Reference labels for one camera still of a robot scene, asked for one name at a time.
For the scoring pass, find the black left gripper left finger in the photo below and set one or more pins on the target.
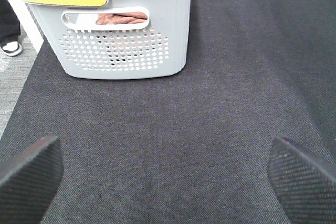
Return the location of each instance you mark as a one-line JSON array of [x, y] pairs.
[[30, 180]]

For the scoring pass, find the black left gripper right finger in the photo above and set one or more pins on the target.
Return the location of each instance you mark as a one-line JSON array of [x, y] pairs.
[[304, 182]]

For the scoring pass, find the black table mat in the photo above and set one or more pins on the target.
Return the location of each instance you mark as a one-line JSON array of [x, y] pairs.
[[192, 147]]

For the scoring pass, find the white and black shoe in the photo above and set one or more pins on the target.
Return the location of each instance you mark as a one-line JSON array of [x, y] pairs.
[[12, 49]]

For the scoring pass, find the person's black trouser leg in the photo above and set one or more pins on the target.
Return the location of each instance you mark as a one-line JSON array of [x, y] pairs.
[[10, 25]]

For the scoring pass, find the grey plastic laundry basket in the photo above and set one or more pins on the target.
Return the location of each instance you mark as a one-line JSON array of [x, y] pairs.
[[155, 48]]

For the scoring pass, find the brown towel in basket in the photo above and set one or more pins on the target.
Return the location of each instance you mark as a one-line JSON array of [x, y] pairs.
[[121, 18]]

